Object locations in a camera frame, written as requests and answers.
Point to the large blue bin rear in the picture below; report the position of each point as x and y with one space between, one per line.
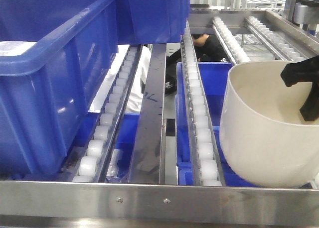
151 21

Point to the left white roller track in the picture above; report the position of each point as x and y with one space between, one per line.
103 155

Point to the person in black shirt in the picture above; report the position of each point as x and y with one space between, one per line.
207 48

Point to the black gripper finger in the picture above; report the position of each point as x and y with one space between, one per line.
303 71
310 109

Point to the blue bin lower layer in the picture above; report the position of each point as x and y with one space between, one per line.
213 76

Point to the white roller track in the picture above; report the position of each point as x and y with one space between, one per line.
206 166
103 155

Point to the middle white roller track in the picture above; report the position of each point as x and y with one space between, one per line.
206 166

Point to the rear right roller track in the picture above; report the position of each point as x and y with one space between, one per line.
232 48

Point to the large blue bin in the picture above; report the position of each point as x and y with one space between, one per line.
46 91
151 21

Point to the stainless steel shelf rack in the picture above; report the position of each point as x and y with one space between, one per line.
149 200

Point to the white plastic bin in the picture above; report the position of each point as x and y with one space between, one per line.
263 136

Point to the far right roller track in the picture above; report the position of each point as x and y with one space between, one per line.
276 44

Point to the large blue bin front left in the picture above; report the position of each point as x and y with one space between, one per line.
46 91

